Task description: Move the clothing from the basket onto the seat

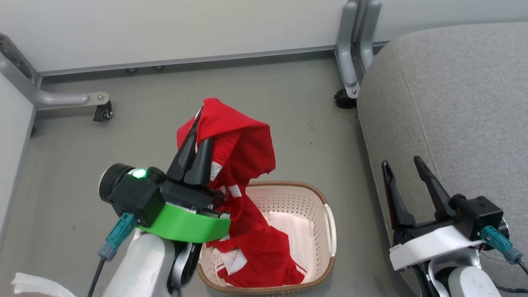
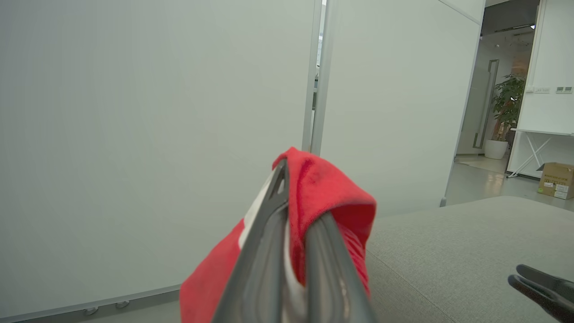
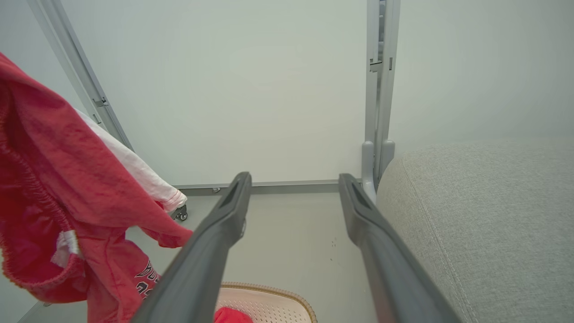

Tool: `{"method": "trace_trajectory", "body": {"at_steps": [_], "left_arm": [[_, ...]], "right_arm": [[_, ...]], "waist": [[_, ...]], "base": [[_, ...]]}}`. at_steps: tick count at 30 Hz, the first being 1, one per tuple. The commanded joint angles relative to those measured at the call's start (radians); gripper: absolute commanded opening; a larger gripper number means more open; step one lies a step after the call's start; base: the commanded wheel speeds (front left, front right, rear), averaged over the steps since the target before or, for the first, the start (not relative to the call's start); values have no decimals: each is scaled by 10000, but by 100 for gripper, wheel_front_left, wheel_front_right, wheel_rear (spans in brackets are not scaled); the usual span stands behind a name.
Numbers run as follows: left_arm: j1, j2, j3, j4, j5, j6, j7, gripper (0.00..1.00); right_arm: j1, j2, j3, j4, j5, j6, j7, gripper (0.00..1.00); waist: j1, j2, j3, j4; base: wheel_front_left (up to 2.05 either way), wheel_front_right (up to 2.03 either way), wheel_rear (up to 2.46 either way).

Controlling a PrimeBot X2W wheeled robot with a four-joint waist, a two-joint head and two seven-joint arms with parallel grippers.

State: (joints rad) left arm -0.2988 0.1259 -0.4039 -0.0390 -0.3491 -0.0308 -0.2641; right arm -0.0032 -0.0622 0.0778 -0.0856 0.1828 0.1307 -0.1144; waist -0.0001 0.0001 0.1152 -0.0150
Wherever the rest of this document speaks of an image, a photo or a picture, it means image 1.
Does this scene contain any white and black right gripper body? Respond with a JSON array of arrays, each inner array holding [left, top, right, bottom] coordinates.
[[389, 220, 484, 272]]

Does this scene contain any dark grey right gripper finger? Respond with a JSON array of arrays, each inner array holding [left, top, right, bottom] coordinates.
[[413, 156, 457, 222], [382, 160, 417, 230]]

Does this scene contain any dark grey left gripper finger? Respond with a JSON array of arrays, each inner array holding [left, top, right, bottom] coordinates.
[[183, 137, 214, 187], [166, 106, 204, 182]]

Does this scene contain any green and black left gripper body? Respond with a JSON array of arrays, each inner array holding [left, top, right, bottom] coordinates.
[[137, 181, 231, 243]]

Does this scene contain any red clothing with white stripes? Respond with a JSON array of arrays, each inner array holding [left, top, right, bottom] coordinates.
[[176, 97, 308, 288]]

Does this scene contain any cream perforated laundry basket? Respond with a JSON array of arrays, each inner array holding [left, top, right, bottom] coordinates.
[[197, 181, 337, 295]]

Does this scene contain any grey fabric sofa seat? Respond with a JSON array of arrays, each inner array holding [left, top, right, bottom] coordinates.
[[356, 22, 528, 297]]

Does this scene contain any black caster wheel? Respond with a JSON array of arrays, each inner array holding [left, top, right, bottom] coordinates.
[[333, 88, 358, 110], [93, 101, 113, 123]]

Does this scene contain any grey metal bent partition leg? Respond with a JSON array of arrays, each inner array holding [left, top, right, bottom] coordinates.
[[0, 33, 111, 112]]

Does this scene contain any grey metal double partition leg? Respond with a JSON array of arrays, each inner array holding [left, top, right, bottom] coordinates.
[[335, 0, 382, 100]]

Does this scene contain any white crumpled sheet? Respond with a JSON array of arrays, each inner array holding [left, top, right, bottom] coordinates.
[[11, 272, 77, 297]]

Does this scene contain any teal left cable connector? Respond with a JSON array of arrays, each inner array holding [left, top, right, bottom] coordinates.
[[97, 212, 137, 262]]

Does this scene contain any teal cable connector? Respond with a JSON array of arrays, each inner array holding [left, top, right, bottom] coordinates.
[[97, 212, 137, 262], [480, 225, 524, 265]]

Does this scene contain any teal right cable connector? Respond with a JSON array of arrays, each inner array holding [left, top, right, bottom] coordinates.
[[480, 225, 524, 265]]

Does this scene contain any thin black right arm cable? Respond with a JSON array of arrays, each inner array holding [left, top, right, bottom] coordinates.
[[493, 258, 528, 294]]

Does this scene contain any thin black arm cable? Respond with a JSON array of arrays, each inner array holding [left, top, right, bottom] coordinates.
[[493, 258, 528, 294], [87, 257, 107, 297]]

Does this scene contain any grey metal partition base rail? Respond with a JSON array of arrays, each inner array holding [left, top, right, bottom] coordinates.
[[39, 40, 389, 77]]

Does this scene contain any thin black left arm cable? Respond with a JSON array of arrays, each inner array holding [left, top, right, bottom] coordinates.
[[87, 257, 107, 297]]

